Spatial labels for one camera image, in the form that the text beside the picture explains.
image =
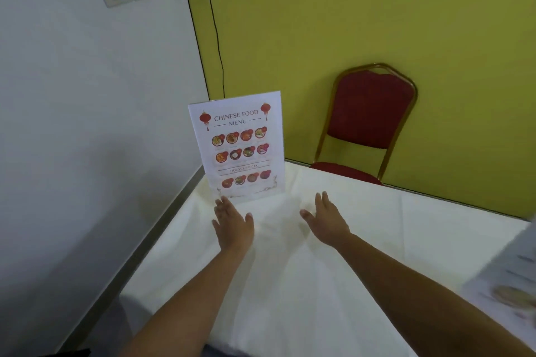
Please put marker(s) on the person's right hand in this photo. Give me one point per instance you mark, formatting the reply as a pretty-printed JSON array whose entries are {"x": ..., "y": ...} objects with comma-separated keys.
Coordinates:
[{"x": 328, "y": 225}]

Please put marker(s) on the person's left hand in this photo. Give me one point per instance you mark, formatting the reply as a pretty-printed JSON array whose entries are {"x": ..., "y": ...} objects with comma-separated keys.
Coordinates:
[{"x": 233, "y": 229}]

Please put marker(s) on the person's left thumb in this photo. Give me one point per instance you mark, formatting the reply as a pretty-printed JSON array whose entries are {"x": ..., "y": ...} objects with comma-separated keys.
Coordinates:
[{"x": 249, "y": 220}]

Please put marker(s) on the person's right thumb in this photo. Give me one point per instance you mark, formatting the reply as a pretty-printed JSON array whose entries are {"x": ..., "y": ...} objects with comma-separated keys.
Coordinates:
[{"x": 307, "y": 216}]

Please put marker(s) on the person's right forearm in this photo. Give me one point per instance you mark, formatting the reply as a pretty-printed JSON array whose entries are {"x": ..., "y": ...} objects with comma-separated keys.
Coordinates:
[{"x": 418, "y": 298}]

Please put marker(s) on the person's left forearm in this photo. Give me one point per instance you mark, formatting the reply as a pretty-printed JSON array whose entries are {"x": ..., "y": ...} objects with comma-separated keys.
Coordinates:
[{"x": 188, "y": 306}]

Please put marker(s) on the white tablecloth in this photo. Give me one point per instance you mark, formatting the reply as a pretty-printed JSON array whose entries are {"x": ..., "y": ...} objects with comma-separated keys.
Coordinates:
[{"x": 293, "y": 285}]

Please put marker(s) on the standing white food menu card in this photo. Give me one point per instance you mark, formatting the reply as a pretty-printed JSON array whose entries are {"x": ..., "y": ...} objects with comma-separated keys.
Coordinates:
[{"x": 241, "y": 147}]

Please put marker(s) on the flat white menu sheet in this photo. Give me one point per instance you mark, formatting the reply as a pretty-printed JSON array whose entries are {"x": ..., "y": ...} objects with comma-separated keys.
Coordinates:
[{"x": 509, "y": 281}]

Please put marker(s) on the red chair with gold frame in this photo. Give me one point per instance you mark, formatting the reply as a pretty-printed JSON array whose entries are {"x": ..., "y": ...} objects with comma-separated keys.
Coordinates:
[{"x": 368, "y": 110}]

